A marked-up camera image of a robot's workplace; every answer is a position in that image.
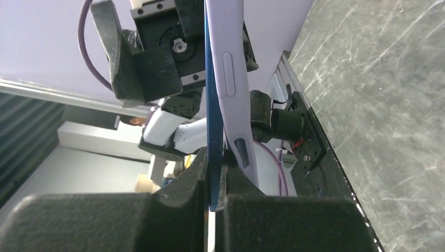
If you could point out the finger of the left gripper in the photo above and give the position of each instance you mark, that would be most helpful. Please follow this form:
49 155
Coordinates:
123 76

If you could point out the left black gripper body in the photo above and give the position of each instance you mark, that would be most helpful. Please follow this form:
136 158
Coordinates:
171 59

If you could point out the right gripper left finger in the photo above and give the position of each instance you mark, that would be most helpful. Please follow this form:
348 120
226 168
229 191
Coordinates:
172 219

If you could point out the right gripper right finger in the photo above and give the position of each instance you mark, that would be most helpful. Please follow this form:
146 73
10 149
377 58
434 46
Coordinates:
249 220

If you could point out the lilac phone case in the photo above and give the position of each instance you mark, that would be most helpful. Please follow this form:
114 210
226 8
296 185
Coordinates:
225 20

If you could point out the blue smartphone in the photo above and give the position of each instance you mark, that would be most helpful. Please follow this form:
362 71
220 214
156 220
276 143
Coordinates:
214 124

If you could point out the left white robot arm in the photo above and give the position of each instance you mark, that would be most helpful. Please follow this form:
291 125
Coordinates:
177 126

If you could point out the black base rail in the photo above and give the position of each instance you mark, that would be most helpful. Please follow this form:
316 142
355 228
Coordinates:
317 170

